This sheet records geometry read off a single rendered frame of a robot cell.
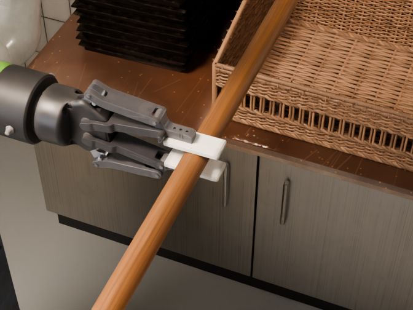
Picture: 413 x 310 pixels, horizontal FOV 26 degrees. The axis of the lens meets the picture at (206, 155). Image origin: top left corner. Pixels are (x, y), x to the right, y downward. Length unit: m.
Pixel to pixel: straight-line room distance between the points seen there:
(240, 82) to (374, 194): 0.85
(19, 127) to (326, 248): 1.16
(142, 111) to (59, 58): 1.16
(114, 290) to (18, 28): 0.44
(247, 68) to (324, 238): 0.99
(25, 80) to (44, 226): 1.50
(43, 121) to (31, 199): 1.57
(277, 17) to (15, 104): 0.39
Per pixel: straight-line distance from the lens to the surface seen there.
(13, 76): 1.13
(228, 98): 1.13
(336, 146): 1.96
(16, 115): 1.12
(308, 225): 2.10
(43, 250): 2.54
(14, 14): 1.22
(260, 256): 2.25
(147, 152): 1.11
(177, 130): 1.06
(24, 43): 1.25
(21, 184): 2.72
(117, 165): 1.14
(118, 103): 1.06
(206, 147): 1.05
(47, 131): 1.11
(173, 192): 1.02
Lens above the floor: 1.96
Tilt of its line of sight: 46 degrees down
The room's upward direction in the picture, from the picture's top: straight up
